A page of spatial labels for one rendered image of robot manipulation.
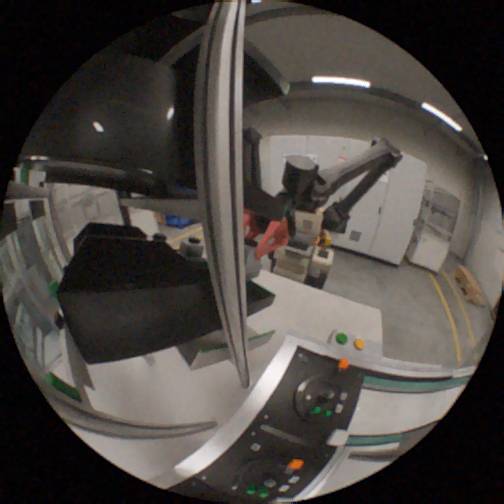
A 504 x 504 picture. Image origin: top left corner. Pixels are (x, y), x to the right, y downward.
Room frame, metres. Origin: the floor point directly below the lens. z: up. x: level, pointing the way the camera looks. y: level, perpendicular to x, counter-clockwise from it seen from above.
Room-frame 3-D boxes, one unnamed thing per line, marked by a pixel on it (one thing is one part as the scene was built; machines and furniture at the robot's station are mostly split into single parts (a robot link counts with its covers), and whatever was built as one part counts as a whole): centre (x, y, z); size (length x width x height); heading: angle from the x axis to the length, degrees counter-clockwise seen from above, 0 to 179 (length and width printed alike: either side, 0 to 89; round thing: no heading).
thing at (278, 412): (0.01, -0.17, 0.96); 0.24 x 0.24 x 0.02; 57
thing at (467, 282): (0.25, -6.09, 0.20); 1.20 x 0.80 x 0.41; 147
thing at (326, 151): (3.00, -1.48, 1.12); 0.94 x 0.54 x 2.25; 57
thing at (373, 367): (-0.01, -0.49, 0.91); 0.89 x 0.06 x 0.11; 57
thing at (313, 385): (0.01, -0.17, 0.98); 0.14 x 0.14 x 0.02
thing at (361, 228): (2.53, -2.21, 1.12); 0.80 x 0.54 x 2.25; 57
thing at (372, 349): (0.15, -0.36, 0.93); 0.21 x 0.07 x 0.06; 57
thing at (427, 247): (2.68, -4.89, 1.13); 2.66 x 1.46 x 2.25; 147
